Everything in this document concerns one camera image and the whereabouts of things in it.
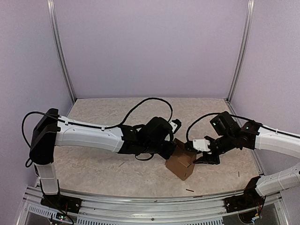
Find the front aluminium frame rail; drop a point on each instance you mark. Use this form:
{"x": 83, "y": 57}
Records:
{"x": 118, "y": 210}

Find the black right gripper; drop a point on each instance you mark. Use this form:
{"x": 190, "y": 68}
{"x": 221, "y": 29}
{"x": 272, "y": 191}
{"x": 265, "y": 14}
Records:
{"x": 206, "y": 159}

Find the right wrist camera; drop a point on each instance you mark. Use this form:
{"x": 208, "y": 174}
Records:
{"x": 198, "y": 146}

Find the brown cardboard box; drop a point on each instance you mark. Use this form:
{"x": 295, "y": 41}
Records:
{"x": 181, "y": 162}

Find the aluminium corner post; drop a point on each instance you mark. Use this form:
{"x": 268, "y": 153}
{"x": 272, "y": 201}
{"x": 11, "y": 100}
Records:
{"x": 242, "y": 50}
{"x": 59, "y": 50}

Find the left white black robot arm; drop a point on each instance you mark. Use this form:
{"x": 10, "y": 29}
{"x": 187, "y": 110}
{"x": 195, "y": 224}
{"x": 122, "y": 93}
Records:
{"x": 155, "y": 137}

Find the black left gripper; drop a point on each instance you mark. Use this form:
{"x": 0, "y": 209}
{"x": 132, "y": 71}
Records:
{"x": 167, "y": 155}

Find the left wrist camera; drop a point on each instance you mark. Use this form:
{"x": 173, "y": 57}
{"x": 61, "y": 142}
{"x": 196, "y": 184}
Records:
{"x": 176, "y": 125}

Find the right aluminium corner post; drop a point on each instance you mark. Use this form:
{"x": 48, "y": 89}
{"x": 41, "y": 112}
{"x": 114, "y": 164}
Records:
{"x": 242, "y": 50}

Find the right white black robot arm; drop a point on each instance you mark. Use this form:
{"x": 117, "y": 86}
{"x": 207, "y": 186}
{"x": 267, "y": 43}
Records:
{"x": 253, "y": 136}

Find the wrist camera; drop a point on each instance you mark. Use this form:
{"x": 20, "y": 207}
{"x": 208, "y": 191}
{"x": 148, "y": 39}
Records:
{"x": 176, "y": 125}
{"x": 198, "y": 146}

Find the left aluminium corner post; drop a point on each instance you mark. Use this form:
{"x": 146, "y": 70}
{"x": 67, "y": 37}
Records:
{"x": 59, "y": 50}

